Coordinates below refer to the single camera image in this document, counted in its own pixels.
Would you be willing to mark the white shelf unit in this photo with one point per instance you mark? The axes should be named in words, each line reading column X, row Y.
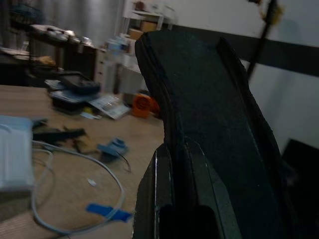
column 147, row 17

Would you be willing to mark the orange plastic device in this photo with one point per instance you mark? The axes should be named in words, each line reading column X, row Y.
column 142, row 104

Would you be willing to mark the black pole with yellow tape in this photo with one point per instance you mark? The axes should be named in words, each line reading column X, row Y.
column 266, row 32

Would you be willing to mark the blue plastic part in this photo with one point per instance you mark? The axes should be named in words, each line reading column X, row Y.
column 113, row 147

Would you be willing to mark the stack of dark trays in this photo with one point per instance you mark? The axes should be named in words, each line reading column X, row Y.
column 68, row 99

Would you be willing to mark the white box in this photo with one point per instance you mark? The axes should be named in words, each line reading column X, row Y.
column 15, row 154

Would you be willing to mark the white printed booklet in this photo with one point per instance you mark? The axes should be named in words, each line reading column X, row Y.
column 111, row 105

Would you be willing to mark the black box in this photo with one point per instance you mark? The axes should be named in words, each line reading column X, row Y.
column 302, row 174

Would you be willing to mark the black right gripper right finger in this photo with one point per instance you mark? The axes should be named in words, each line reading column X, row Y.
column 251, row 99

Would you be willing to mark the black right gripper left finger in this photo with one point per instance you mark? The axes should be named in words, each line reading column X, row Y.
column 199, row 104

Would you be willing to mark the pack of water bottles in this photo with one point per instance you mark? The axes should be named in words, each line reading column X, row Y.
column 118, row 44

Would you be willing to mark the white drawer cabinet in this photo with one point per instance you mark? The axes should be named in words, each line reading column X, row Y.
column 106, row 69

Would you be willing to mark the black handheld device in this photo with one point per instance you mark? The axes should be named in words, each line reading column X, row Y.
column 79, row 83

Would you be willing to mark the blue tape strip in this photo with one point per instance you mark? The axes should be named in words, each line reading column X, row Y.
column 99, row 209

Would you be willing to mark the small white paper scrap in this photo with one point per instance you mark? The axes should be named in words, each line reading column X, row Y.
column 91, row 181

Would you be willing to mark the dark cluttered side table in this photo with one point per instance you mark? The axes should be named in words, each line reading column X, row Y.
column 57, row 42

